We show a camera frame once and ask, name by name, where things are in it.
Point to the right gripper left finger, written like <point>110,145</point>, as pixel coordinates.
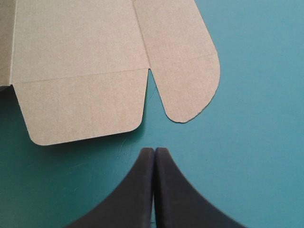
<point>133,199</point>

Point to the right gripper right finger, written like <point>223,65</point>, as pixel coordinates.
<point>180,202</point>

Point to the brown cardboard box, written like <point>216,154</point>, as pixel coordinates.
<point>95,59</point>

